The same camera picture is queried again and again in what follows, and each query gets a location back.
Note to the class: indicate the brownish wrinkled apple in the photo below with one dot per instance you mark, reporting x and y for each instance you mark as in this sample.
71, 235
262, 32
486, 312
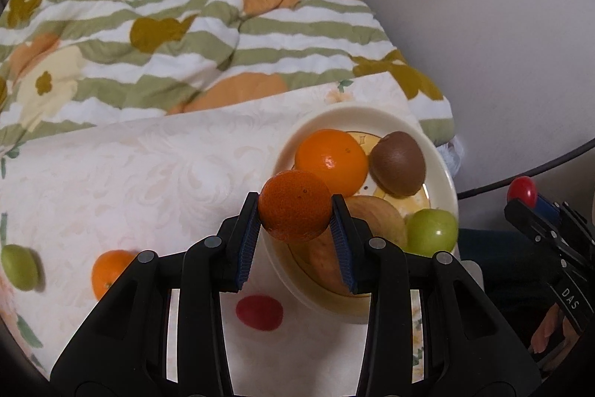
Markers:
376, 218

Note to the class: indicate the white plastic bag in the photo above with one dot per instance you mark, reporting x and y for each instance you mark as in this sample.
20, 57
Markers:
451, 155

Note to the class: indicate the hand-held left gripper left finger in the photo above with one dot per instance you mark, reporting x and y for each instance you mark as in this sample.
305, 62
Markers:
246, 239

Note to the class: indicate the person's right hand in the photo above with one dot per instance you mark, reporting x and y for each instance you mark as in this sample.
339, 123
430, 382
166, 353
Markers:
546, 332

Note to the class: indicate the large green apple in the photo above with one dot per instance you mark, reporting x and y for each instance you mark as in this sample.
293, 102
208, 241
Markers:
432, 232

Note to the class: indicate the red cherry tomato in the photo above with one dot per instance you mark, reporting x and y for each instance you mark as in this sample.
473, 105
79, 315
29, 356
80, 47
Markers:
521, 191
259, 312

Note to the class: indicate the brown kiwi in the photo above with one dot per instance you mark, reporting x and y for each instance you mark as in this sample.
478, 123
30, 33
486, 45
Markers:
399, 164

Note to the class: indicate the small tangerine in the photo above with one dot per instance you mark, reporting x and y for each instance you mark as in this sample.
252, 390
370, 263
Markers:
109, 273

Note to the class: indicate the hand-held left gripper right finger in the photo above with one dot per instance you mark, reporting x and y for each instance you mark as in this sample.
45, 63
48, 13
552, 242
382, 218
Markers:
341, 239

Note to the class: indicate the cream plate with bear print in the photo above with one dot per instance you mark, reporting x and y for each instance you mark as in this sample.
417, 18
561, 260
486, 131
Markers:
353, 118

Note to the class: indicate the green striped flower blanket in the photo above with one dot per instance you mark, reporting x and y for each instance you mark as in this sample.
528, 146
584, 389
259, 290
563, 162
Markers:
186, 6

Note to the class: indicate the medium tangerine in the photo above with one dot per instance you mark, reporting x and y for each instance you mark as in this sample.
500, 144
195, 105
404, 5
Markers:
293, 206

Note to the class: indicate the small green apple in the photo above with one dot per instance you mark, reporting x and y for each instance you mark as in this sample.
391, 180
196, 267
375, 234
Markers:
18, 266

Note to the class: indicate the white floral tablecloth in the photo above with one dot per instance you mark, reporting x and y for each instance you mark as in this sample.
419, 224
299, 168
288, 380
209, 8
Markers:
139, 173

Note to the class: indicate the large orange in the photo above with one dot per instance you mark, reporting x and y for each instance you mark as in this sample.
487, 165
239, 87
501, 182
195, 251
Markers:
330, 160

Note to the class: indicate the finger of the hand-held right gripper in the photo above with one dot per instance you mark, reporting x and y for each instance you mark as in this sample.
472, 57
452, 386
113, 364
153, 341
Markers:
546, 207
525, 215

